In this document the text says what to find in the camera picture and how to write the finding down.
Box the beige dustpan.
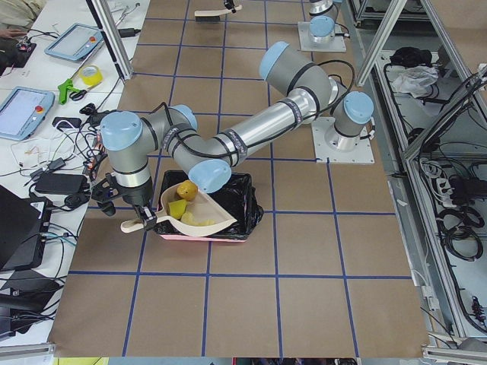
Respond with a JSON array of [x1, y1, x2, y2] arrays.
[[120, 182, 237, 238]]

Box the green handled tool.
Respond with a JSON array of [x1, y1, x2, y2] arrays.
[[58, 78, 76, 105]]

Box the aluminium frame post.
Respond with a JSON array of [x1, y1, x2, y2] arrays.
[[86, 0, 133, 81]]

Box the white hand brush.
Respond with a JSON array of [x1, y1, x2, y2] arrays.
[[194, 5, 243, 23]]

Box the upper teach pendant tablet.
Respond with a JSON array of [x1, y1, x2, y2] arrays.
[[44, 23, 103, 62]]

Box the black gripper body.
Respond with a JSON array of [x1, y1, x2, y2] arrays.
[[91, 173, 152, 215]]

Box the yellow tape roll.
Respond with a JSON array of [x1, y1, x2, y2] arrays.
[[78, 65, 103, 87]]

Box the white crumpled cloth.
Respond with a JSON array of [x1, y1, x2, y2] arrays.
[[391, 65, 438, 97]]

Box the black laptop computer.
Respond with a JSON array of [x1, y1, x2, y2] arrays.
[[1, 187, 52, 271]]

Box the teach pendant tablet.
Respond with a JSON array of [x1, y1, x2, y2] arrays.
[[44, 23, 103, 62], [1, 87, 55, 141]]

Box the black scissors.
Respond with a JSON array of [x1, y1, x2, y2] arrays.
[[68, 88, 88, 101]]

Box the lower teach pendant tablet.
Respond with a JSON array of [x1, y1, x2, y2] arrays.
[[1, 87, 55, 141]]

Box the pink bin with black bag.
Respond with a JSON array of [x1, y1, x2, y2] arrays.
[[154, 170, 263, 242]]

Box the yellow sponge piece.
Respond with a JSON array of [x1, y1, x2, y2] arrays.
[[168, 198, 187, 220]]

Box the black power adapter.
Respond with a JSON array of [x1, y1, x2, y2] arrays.
[[34, 173, 87, 195]]

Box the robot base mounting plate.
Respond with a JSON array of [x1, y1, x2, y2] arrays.
[[310, 117, 375, 165]]

